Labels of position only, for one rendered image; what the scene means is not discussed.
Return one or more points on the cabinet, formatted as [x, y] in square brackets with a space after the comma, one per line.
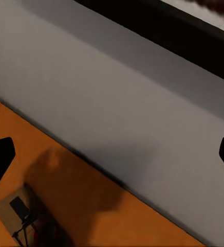
[93, 210]

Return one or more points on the mousetrap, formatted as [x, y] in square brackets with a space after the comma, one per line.
[29, 222]

